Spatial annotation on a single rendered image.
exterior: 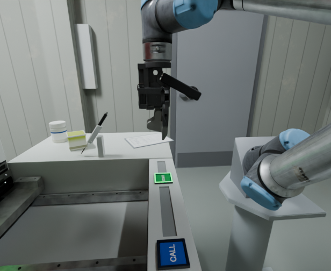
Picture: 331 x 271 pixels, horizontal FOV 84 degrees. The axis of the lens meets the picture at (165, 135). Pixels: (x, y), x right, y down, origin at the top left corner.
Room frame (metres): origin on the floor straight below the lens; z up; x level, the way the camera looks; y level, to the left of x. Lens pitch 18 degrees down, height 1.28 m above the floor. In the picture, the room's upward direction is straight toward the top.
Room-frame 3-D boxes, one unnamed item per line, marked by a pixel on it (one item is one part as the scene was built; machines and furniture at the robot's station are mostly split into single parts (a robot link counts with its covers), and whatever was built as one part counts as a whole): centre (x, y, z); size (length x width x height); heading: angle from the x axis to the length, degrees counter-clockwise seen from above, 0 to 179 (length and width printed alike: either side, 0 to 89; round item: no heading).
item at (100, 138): (0.68, 0.27, 1.03); 0.06 x 0.04 x 0.13; 94
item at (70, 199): (0.58, 0.32, 0.84); 0.50 x 0.02 x 0.03; 94
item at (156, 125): (0.50, 0.02, 1.14); 0.06 x 0.03 x 0.09; 94
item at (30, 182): (0.60, 0.51, 0.89); 0.08 x 0.03 x 0.03; 94
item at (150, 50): (0.51, 0.02, 1.33); 0.08 x 0.08 x 0.05
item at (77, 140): (0.77, 0.40, 1.00); 0.07 x 0.07 x 0.07; 31
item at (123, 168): (0.82, 0.30, 0.89); 0.62 x 0.35 x 0.14; 94
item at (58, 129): (0.86, 0.52, 1.01); 0.07 x 0.07 x 0.10
